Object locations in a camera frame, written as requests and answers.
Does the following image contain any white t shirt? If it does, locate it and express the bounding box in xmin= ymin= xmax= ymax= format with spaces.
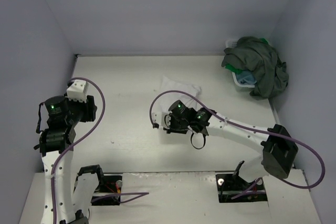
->
xmin=153 ymin=76 xmax=202 ymax=113

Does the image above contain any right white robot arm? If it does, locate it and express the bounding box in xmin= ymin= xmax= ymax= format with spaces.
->
xmin=154 ymin=100 xmax=298 ymax=188

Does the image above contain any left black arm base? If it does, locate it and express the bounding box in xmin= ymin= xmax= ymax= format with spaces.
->
xmin=75 ymin=165 xmax=122 ymax=206

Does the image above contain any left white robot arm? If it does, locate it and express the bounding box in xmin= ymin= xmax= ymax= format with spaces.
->
xmin=35 ymin=95 xmax=105 ymax=223

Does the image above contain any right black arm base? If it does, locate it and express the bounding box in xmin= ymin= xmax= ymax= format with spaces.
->
xmin=215 ymin=161 xmax=268 ymax=204

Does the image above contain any blue t shirt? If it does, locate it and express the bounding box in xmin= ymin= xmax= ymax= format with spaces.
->
xmin=235 ymin=70 xmax=257 ymax=85

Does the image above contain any white laundry basket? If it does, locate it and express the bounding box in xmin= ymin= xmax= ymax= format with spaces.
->
xmin=225 ymin=38 xmax=255 ymax=92

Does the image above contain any grey green t shirt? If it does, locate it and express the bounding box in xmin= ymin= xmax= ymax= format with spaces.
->
xmin=222 ymin=36 xmax=289 ymax=99

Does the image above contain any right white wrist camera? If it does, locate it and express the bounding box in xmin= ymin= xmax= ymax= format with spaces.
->
xmin=151 ymin=112 xmax=170 ymax=129

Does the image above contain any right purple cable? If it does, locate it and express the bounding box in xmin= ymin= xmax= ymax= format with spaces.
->
xmin=149 ymin=90 xmax=326 ymax=200

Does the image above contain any purple cable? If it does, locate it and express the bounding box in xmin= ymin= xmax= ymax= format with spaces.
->
xmin=149 ymin=90 xmax=326 ymax=200
xmin=51 ymin=77 xmax=150 ymax=224

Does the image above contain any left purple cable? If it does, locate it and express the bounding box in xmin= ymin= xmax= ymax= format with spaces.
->
xmin=51 ymin=77 xmax=150 ymax=224

